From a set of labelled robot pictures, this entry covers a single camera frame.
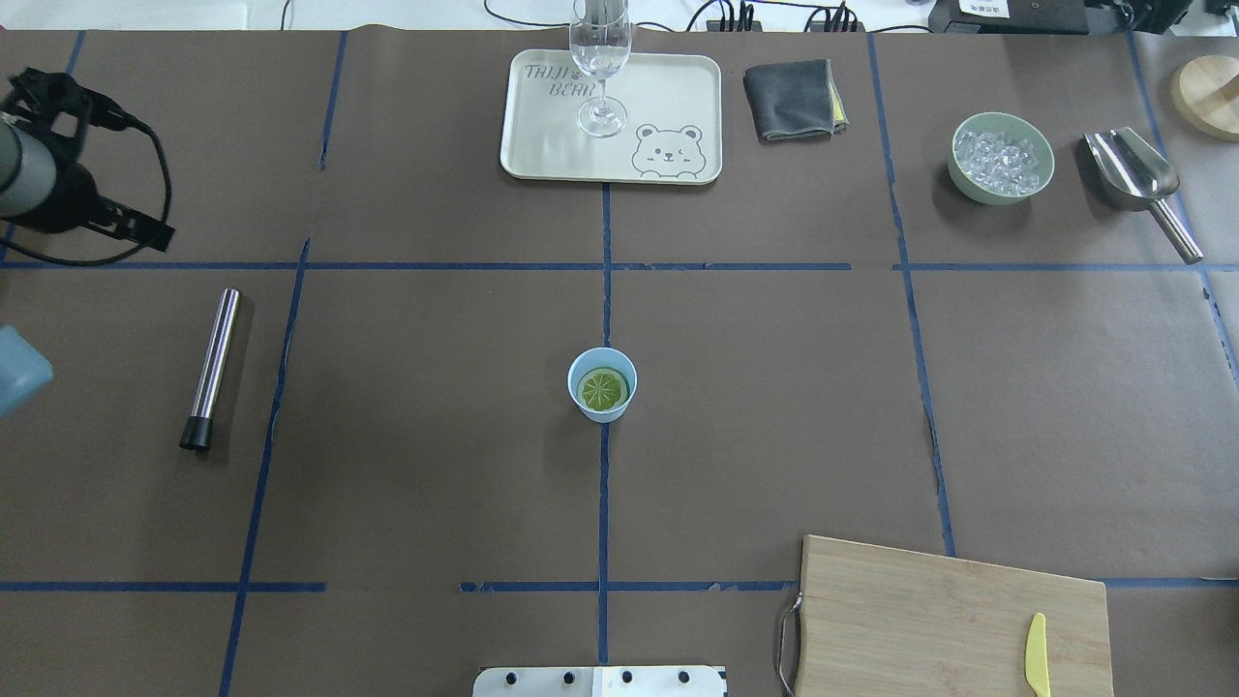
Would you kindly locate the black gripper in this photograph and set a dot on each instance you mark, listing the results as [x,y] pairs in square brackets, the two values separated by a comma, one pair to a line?
[68,196]

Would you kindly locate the steel muddler black cap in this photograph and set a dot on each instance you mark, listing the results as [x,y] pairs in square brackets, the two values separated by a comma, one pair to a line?
[198,429]

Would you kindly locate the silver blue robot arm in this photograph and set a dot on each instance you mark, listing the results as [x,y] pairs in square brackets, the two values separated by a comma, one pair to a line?
[44,186]

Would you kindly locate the light blue cup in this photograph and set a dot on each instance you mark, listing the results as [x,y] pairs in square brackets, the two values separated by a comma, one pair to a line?
[601,357]

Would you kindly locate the clear wine glass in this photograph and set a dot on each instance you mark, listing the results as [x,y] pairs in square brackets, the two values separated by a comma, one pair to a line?
[600,41]

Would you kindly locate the cream bear tray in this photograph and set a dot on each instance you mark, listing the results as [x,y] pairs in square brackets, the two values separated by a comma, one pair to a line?
[672,135]

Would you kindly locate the black power strip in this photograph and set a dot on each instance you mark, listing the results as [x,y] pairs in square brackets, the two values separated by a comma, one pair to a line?
[740,16]

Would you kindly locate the grey folded cloth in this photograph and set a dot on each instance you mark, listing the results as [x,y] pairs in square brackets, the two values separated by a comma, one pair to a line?
[795,100]

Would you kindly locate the green bowl of ice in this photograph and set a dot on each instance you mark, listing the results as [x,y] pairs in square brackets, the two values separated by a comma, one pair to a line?
[998,158]

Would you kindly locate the bamboo cutting board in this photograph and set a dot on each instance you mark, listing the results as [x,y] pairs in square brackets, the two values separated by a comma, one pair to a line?
[877,621]

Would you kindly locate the metal ice scoop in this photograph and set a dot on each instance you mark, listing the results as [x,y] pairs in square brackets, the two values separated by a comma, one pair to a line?
[1136,177]

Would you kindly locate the yellow plastic knife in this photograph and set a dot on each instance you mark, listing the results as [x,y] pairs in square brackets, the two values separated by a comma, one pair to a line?
[1036,656]

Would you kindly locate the round wooden stand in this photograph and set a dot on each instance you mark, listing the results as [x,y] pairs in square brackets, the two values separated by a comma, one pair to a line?
[1205,93]

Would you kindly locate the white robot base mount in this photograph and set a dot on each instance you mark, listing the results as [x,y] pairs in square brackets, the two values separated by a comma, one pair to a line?
[632,680]

